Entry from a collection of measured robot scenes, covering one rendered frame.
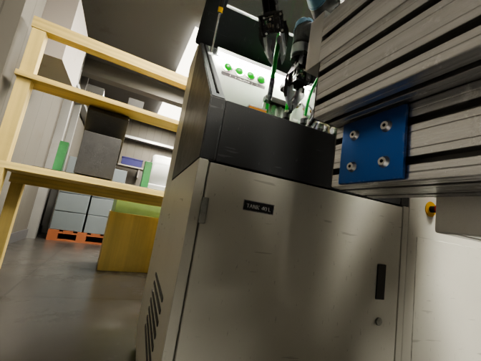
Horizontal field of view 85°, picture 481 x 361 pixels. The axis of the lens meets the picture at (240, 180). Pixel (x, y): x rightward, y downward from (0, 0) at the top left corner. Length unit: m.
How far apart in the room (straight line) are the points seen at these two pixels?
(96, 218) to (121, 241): 1.73
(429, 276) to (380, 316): 0.24
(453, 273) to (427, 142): 0.90
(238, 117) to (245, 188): 0.18
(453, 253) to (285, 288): 0.66
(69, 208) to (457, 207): 4.57
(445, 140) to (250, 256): 0.48
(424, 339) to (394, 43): 0.93
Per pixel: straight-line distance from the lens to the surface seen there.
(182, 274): 0.62
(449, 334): 1.20
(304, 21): 1.19
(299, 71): 1.05
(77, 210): 4.65
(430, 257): 1.09
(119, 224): 2.94
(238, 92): 1.34
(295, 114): 1.44
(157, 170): 3.86
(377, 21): 0.38
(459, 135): 0.32
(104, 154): 2.31
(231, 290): 0.66
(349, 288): 0.85
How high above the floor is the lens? 0.65
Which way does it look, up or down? 9 degrees up
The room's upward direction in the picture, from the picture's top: 9 degrees clockwise
